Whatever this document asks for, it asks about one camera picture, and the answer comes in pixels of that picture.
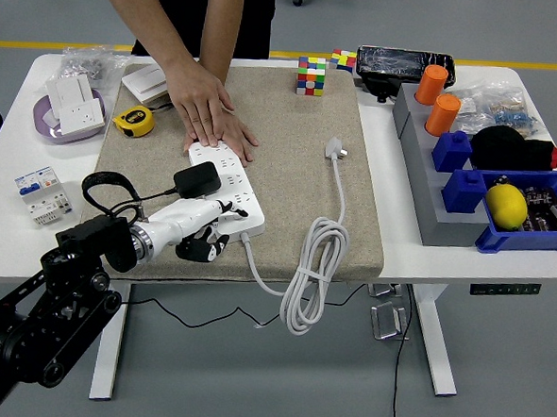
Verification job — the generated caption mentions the white wall socket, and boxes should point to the white wall socket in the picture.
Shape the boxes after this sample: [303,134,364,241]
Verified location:
[55,98,106,138]

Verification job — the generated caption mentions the large colourful puzzle cube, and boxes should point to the large colourful puzzle cube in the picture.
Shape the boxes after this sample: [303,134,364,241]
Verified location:
[294,55,329,98]

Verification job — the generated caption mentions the thin black cable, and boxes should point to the thin black cable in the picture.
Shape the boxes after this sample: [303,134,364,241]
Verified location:
[297,279,367,319]

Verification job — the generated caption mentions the grey stepped block base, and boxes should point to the grey stepped block base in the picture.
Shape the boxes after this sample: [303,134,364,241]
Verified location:
[383,80,499,252]

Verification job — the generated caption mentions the black floor power cable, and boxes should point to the black floor power cable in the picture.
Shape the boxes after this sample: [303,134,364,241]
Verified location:
[391,284,416,417]

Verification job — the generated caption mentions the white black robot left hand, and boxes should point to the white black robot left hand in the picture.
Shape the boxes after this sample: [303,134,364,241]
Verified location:
[137,192,251,266]

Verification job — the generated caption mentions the person's left hand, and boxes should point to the person's left hand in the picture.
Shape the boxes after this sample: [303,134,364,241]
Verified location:
[181,107,262,167]

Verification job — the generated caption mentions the person's right hand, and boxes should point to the person's right hand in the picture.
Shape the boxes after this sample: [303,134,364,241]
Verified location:
[160,58,238,149]

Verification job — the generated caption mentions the white wall switch panel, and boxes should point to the white wall switch panel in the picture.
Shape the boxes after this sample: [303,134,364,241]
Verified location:
[120,63,168,99]

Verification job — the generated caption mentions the blue plastic bin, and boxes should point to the blue plastic bin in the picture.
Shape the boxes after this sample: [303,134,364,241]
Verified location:
[474,165,557,259]

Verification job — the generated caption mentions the clear bag white parts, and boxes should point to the clear bag white parts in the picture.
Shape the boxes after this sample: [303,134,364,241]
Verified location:
[452,84,498,136]

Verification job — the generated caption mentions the clear bag blue parts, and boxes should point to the clear bag blue parts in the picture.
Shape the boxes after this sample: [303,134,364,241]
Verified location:
[485,83,545,141]

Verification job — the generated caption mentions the small black device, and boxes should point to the small black device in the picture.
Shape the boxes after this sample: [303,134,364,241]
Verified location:
[362,75,402,106]

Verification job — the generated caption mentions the white power strip with cord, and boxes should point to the white power strip with cord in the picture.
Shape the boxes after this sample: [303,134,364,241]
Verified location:
[177,126,359,340]

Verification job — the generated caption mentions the dark capacitors pile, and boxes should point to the dark capacitors pile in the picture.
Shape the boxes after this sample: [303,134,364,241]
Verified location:
[517,183,557,235]

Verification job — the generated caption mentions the black table control panel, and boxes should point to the black table control panel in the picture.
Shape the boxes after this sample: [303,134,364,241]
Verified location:
[468,278,543,300]

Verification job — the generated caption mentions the beige wall switch panel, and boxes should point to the beige wall switch panel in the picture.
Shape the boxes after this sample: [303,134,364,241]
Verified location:
[135,86,172,108]

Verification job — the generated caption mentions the clear bag metal screws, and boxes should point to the clear bag metal screws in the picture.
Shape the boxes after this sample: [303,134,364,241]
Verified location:
[58,42,131,92]

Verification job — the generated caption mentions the yellow lemon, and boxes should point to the yellow lemon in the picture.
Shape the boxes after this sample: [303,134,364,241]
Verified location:
[482,182,531,232]

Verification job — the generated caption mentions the small blue studded block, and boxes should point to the small blue studded block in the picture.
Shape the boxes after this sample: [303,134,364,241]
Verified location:
[430,128,475,175]

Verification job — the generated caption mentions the black fabric bundle red end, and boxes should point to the black fabric bundle red end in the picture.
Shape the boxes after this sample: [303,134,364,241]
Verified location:
[468,123,557,175]

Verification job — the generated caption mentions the white table leg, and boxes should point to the white table leg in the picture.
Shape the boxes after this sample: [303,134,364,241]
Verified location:
[88,281,133,403]
[401,282,464,399]

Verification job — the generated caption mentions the black plastic-wrapped box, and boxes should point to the black plastic-wrapped box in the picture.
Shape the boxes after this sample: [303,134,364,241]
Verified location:
[354,44,459,91]

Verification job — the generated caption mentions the grey-brown fabric mat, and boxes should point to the grey-brown fabric mat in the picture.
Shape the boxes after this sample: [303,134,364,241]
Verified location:
[76,54,397,296]

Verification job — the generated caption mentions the person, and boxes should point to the person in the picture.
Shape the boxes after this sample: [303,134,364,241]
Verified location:
[131,0,277,65]

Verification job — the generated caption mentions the white blue circuit breaker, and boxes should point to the white blue circuit breaker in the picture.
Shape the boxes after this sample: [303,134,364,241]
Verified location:
[11,163,76,229]

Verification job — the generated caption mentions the large silver metal bracket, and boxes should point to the large silver metal bracket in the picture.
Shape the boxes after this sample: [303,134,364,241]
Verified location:
[368,299,414,343]

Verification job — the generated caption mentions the small colourful puzzle cube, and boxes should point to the small colourful puzzle cube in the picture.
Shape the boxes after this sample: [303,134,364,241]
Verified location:
[328,48,358,75]

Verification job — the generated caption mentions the yellow tape measure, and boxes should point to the yellow tape measure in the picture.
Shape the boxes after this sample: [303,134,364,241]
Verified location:
[110,103,157,140]

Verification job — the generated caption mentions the orange plastic cylinder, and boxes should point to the orange plastic cylinder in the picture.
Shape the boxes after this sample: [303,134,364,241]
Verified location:
[414,63,450,108]
[423,92,464,139]

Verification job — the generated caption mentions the purple plate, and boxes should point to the purple plate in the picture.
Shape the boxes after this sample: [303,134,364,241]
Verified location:
[30,84,109,149]

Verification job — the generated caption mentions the white blank switch plate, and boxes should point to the white blank switch plate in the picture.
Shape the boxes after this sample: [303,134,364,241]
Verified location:
[43,72,97,116]

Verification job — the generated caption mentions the large blue studded block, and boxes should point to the large blue studded block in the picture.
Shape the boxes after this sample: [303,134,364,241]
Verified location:
[439,167,493,217]

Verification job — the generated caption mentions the small silver metal bracket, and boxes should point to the small silver metal bracket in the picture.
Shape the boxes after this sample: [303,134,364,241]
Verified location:
[365,282,403,301]

